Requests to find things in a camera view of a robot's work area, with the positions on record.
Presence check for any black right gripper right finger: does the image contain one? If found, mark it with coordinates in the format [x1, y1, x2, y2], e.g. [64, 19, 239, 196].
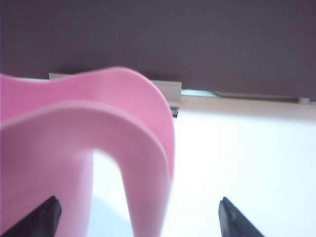
[218, 197, 267, 237]

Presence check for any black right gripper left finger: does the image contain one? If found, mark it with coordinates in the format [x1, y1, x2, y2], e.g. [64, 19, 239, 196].
[0, 196, 62, 237]

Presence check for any pink plastic watering can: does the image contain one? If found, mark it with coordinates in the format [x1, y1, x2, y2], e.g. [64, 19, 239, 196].
[0, 66, 175, 237]

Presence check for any grey fabric desk partition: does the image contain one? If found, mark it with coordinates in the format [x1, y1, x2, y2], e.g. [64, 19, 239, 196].
[0, 0, 316, 101]

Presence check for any wide grey partition bracket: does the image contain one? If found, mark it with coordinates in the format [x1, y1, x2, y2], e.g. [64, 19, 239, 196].
[48, 72, 183, 112]

